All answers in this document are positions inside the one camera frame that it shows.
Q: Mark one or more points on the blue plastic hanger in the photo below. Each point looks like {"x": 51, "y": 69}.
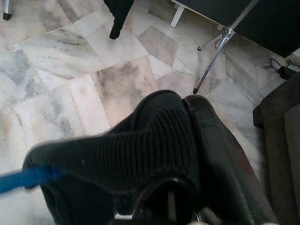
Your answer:
{"x": 23, "y": 178}

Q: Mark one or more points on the black knit garment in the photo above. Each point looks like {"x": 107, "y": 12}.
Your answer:
{"x": 140, "y": 152}

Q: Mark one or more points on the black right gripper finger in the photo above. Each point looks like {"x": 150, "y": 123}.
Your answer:
{"x": 222, "y": 164}

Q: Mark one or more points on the dark grey fabric sofa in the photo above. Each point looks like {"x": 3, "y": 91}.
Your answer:
{"x": 281, "y": 152}

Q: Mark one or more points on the black television console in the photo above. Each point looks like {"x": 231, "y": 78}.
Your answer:
{"x": 257, "y": 18}

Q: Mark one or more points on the black shirt green logo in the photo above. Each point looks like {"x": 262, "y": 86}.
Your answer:
{"x": 119, "y": 14}

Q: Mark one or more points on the silver metal clothes rack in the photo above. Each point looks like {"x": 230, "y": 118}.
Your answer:
{"x": 222, "y": 39}

